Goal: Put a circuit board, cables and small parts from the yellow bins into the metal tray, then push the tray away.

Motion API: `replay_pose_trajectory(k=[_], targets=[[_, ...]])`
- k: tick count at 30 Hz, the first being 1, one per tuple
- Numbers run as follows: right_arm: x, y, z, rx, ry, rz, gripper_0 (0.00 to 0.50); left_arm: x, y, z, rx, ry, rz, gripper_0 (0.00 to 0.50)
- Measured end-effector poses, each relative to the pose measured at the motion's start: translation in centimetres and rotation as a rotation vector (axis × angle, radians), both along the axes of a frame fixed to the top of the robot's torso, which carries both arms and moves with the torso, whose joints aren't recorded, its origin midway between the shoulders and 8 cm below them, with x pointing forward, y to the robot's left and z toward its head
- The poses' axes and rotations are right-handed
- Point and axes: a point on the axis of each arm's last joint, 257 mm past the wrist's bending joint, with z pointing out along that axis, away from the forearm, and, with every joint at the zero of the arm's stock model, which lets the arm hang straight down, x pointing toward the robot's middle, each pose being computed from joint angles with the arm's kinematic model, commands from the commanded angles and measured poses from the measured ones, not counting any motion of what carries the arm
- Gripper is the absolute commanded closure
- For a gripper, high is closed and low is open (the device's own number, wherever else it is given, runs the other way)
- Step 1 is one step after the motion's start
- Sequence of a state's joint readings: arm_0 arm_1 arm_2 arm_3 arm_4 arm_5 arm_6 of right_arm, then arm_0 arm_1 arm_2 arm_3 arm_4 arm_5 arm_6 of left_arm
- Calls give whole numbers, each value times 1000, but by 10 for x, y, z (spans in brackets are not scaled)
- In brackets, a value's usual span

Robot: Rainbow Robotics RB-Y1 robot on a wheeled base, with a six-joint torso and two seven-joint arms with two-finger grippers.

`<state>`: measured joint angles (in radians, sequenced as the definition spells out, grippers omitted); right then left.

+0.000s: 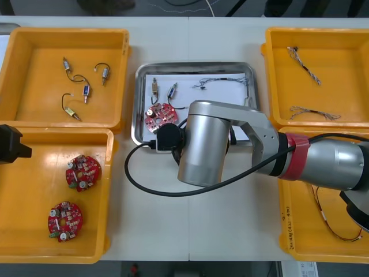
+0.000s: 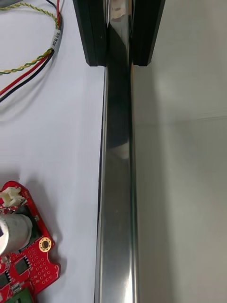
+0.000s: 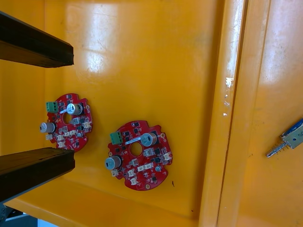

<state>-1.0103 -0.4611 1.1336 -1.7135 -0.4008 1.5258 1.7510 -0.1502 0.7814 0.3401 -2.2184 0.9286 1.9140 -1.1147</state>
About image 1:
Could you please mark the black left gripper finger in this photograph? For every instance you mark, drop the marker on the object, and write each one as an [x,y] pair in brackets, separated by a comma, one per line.
[26,153]

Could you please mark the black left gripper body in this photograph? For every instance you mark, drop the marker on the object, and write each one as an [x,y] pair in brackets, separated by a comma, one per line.
[10,144]

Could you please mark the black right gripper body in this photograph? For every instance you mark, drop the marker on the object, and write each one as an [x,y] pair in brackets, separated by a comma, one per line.
[177,155]

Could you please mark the silver and black right arm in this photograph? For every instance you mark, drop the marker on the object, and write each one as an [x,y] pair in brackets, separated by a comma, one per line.
[207,138]

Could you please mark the round red circuit board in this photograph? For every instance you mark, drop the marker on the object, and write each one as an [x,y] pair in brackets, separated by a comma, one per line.
[157,114]
[83,173]
[64,220]

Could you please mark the yellow-orange plastic bin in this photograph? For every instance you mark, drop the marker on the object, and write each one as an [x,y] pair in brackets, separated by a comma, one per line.
[29,202]
[340,86]
[37,86]
[305,219]

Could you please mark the small metal solenoid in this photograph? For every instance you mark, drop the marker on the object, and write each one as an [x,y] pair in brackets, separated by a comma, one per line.
[70,110]
[154,86]
[67,65]
[105,73]

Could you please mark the blue label metal solenoid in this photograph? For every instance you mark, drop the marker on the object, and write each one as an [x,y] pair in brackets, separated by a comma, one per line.
[172,92]
[86,90]

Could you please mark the steel tray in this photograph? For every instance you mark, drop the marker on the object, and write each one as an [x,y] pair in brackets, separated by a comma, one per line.
[138,101]

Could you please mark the white paper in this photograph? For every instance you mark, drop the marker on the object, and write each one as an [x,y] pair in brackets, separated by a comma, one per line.
[2,52]

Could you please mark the thin harness with white tag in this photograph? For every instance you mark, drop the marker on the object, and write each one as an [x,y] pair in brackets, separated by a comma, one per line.
[323,215]

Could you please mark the white printed sheet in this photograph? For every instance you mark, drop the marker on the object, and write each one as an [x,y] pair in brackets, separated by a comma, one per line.
[308,269]

